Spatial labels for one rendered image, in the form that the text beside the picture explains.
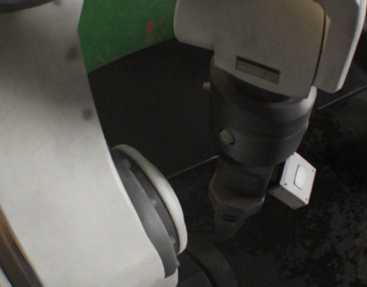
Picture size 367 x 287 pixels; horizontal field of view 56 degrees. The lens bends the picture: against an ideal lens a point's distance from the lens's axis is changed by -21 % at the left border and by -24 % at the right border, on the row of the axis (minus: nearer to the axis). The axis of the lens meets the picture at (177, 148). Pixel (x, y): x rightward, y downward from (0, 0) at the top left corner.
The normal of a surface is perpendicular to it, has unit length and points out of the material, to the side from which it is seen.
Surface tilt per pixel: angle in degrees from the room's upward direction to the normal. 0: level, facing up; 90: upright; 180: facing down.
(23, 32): 65
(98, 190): 52
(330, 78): 104
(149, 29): 90
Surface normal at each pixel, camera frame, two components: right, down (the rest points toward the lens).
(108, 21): 0.62, 0.55
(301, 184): 0.45, -0.29
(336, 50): -0.36, 0.81
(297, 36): -0.29, 0.33
